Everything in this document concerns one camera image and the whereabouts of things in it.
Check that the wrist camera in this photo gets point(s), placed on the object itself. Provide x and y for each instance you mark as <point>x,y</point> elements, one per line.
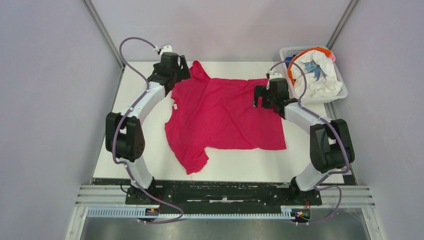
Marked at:
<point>272,75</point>
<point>163,49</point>

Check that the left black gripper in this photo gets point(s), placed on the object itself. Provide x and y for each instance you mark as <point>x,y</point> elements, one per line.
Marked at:
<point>184,74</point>

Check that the right aluminium corner post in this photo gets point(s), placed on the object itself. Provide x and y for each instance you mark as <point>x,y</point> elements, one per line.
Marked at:
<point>341,23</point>

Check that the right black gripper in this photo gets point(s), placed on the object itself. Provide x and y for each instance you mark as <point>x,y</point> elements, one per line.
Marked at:
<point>261,91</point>

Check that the left aluminium corner post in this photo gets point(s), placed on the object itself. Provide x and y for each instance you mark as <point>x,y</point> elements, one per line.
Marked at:
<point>103,32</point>

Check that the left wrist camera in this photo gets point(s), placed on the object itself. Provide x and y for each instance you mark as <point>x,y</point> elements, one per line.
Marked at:
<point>163,49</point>

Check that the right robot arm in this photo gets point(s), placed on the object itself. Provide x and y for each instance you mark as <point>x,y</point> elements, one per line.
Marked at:
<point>330,146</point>

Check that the blue garment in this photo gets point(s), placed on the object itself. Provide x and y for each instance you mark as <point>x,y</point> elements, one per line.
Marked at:
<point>288,60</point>

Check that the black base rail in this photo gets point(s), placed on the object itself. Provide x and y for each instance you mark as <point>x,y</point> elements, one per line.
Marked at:
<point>221,197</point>

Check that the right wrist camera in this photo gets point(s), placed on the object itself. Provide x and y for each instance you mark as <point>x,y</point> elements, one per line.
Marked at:
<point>272,75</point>

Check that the pink t shirt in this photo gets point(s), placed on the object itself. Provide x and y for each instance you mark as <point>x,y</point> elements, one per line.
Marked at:
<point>218,113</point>

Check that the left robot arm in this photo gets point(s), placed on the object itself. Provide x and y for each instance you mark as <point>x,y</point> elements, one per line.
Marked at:
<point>124,136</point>

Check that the white cable duct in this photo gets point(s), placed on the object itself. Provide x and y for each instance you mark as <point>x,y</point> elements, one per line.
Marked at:
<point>142,213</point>

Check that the orange t shirt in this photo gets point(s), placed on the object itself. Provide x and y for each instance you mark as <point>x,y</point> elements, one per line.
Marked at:
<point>313,60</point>

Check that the white t shirt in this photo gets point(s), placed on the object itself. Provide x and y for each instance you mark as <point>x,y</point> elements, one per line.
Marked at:
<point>324,87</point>

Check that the aluminium corner post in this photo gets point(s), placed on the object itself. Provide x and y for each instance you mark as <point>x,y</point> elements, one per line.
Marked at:
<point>103,32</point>
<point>341,23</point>

